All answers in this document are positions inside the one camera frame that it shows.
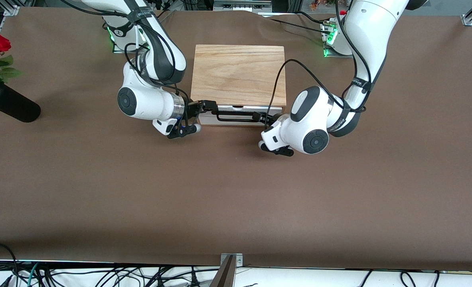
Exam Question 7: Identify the dark angled camera pole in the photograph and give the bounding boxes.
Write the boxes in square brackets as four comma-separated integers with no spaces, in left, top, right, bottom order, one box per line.
[209,255,236,287]

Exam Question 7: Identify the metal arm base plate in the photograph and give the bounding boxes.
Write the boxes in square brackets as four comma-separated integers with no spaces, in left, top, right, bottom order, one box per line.
[321,18,350,58]
[111,19,158,54]

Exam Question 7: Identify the teal floor cable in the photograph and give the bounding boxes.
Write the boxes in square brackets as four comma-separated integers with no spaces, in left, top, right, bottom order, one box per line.
[25,262,40,287]

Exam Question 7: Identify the white-fronted drawer with black handle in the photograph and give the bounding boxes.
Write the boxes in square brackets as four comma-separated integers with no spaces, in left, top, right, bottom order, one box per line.
[198,104,284,127]

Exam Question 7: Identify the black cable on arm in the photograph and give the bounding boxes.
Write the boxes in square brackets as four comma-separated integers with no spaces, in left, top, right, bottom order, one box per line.
[61,0,193,138]
[273,0,377,120]

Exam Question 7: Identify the wooden drawer cabinet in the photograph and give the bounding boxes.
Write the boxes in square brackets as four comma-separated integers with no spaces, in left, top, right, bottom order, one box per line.
[190,45,287,108]

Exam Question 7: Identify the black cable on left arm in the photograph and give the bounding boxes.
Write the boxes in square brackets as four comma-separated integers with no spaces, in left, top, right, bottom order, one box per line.
[273,0,377,120]

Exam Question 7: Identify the grey background equipment box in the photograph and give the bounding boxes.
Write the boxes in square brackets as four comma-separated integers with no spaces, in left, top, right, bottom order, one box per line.
[213,0,273,12]

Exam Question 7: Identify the black cable on table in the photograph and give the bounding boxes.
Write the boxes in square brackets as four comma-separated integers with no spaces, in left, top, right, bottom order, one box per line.
[259,12,333,33]

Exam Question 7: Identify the black looped floor cable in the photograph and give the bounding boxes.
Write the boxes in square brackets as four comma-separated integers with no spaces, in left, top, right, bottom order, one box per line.
[0,242,20,287]

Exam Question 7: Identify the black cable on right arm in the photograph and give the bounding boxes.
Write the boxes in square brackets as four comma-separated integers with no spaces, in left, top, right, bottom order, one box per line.
[61,0,193,138]

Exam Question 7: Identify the brown table cover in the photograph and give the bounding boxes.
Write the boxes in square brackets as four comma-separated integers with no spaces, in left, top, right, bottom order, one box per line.
[0,6,472,272]

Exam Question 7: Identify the black cylindrical vase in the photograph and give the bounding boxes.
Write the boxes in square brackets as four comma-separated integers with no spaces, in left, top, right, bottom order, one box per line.
[0,83,41,123]

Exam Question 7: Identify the metal table edge bracket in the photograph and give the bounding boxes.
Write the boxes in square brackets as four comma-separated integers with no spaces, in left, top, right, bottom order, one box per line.
[220,253,243,267]

